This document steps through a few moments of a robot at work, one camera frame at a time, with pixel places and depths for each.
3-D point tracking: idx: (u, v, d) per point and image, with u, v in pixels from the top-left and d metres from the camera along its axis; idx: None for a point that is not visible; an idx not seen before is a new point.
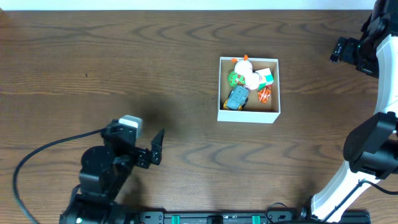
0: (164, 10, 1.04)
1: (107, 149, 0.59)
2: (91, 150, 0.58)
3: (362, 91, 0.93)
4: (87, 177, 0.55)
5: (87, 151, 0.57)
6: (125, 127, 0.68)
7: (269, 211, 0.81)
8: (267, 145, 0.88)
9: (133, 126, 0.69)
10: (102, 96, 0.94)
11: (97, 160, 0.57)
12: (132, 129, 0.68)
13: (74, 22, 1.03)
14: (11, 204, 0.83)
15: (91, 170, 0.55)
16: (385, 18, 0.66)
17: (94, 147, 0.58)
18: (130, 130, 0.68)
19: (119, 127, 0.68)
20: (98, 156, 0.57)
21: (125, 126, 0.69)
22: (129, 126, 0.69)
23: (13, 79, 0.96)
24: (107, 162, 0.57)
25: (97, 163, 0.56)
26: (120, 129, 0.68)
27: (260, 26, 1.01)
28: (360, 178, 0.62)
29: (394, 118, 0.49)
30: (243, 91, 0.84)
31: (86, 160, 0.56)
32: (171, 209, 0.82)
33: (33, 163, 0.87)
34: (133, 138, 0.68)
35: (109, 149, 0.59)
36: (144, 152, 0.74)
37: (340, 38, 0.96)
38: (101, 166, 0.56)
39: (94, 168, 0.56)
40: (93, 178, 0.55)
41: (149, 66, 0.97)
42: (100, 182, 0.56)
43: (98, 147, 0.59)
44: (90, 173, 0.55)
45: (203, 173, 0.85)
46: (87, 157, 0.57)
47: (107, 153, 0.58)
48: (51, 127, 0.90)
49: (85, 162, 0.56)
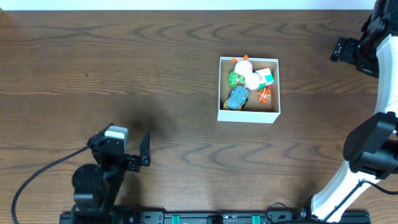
0: (164, 10, 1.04)
1: (94, 165, 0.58)
2: (79, 172, 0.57)
3: (362, 91, 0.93)
4: (81, 196, 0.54)
5: (76, 173, 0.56)
6: (112, 140, 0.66)
7: (270, 211, 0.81)
8: (267, 145, 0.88)
9: (120, 137, 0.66)
10: (102, 96, 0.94)
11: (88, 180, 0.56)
12: (119, 140, 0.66)
13: (74, 22, 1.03)
14: (11, 204, 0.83)
15: (84, 190, 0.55)
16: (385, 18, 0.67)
17: (81, 166, 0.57)
18: (117, 142, 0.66)
19: (105, 139, 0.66)
20: (87, 175, 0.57)
21: (112, 137, 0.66)
22: (115, 137, 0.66)
23: (12, 79, 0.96)
24: (98, 180, 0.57)
25: (88, 182, 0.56)
26: (107, 140, 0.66)
27: (260, 25, 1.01)
28: (360, 178, 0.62)
29: (394, 118, 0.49)
30: (243, 91, 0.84)
31: (77, 182, 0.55)
32: (171, 209, 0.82)
33: (33, 163, 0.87)
34: (121, 149, 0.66)
35: (96, 166, 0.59)
36: (133, 158, 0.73)
37: (340, 38, 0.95)
38: (93, 185, 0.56)
39: (86, 186, 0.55)
40: (88, 198, 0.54)
41: (149, 65, 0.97)
42: (96, 200, 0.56)
43: (84, 165, 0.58)
44: (83, 193, 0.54)
45: (203, 173, 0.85)
46: (77, 179, 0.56)
47: (96, 170, 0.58)
48: (51, 127, 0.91)
49: (76, 184, 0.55)
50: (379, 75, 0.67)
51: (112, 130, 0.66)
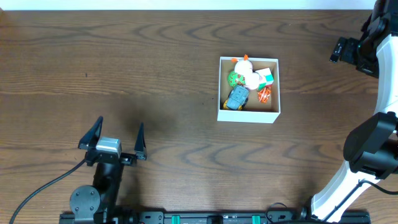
0: (164, 10, 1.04)
1: (90, 188, 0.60)
2: (76, 195, 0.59)
3: (362, 91, 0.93)
4: (82, 219, 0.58)
5: (73, 198, 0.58)
6: (106, 155, 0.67)
7: (269, 211, 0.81)
8: (267, 145, 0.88)
9: (113, 152, 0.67)
10: (102, 96, 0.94)
11: (86, 203, 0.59)
12: (112, 154, 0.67)
13: (74, 21, 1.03)
14: (10, 204, 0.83)
15: (85, 214, 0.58)
16: (385, 18, 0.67)
17: (78, 188, 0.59)
18: (111, 155, 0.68)
19: (98, 154, 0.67)
20: (84, 198, 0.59)
21: (104, 151, 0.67)
22: (109, 152, 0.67)
23: (12, 79, 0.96)
24: (96, 201, 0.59)
25: (87, 205, 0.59)
26: (100, 155, 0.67)
27: (260, 25, 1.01)
28: (360, 178, 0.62)
29: (394, 118, 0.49)
30: (243, 91, 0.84)
31: (76, 207, 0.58)
32: (170, 209, 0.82)
33: (33, 163, 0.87)
34: (115, 160, 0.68)
35: (91, 186, 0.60)
36: (128, 160, 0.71)
37: (339, 38, 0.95)
38: (92, 208, 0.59)
39: (84, 210, 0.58)
40: (89, 220, 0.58)
41: (149, 65, 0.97)
42: (97, 219, 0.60)
43: (81, 188, 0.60)
44: (83, 217, 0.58)
45: (203, 173, 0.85)
46: (76, 203, 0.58)
47: (92, 192, 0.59)
48: (51, 127, 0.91)
49: (75, 209, 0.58)
50: (379, 75, 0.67)
51: (103, 144, 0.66)
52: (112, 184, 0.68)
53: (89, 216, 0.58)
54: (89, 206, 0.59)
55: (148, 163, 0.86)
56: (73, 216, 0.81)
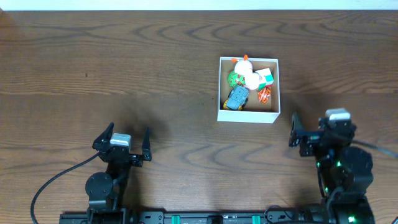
0: (164, 10, 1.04)
1: (104, 174, 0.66)
2: (91, 180, 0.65)
3: (362, 91, 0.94)
4: (95, 202, 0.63)
5: (88, 182, 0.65)
6: (118, 147, 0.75)
7: (269, 211, 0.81)
8: (268, 145, 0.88)
9: (124, 144, 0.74)
10: (102, 96, 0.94)
11: (99, 187, 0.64)
12: (124, 147, 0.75)
13: (75, 22, 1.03)
14: (10, 204, 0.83)
15: (98, 196, 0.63)
16: (329, 181, 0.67)
17: (93, 175, 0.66)
18: (122, 148, 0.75)
19: (111, 147, 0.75)
20: (97, 183, 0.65)
21: (117, 145, 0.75)
22: (120, 145, 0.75)
23: (11, 79, 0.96)
24: (109, 186, 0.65)
25: (100, 190, 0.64)
26: (113, 148, 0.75)
27: (259, 25, 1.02)
28: None
29: None
30: (243, 91, 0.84)
31: (91, 191, 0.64)
32: (171, 209, 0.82)
33: (33, 163, 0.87)
34: (126, 154, 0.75)
35: (106, 173, 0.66)
36: (135, 157, 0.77)
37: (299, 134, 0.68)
38: (105, 191, 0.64)
39: (98, 193, 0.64)
40: (101, 203, 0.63)
41: (149, 66, 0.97)
42: (108, 205, 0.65)
43: (96, 174, 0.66)
44: (96, 199, 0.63)
45: (203, 173, 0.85)
46: (90, 188, 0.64)
47: (105, 178, 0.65)
48: (50, 127, 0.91)
49: (89, 192, 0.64)
50: None
51: (116, 137, 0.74)
52: (122, 174, 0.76)
53: (101, 199, 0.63)
54: (102, 190, 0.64)
55: (148, 163, 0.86)
56: (73, 216, 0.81)
